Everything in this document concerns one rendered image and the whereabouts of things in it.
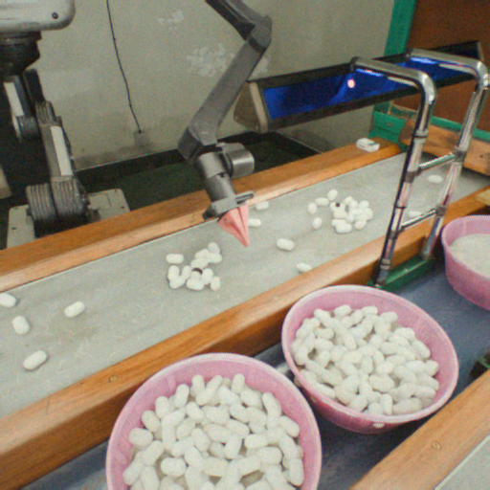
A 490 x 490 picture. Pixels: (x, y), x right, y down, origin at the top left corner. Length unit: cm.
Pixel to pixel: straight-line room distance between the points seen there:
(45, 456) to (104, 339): 19
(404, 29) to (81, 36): 188
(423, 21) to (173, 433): 123
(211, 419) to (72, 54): 242
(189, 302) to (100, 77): 221
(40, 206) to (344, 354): 79
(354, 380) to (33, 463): 46
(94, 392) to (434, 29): 124
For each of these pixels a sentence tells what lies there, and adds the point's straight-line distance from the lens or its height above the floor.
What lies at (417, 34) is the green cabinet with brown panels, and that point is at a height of 108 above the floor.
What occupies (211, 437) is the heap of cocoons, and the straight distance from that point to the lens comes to 60.
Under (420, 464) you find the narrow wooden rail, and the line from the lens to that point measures 59.
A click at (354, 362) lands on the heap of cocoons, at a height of 73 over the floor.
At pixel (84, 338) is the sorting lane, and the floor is 74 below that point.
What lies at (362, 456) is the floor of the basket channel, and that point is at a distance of 68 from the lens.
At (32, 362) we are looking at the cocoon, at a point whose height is 76.
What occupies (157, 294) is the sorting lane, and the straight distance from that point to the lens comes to 79.
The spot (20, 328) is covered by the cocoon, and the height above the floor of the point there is 76.
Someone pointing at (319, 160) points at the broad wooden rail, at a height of 76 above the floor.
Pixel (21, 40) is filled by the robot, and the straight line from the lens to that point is 125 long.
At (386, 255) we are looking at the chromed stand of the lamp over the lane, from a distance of 83.
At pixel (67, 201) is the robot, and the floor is 77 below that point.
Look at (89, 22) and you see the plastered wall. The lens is 277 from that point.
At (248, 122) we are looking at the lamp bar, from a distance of 66.
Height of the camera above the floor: 126
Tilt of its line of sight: 36 degrees down
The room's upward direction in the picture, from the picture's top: straight up
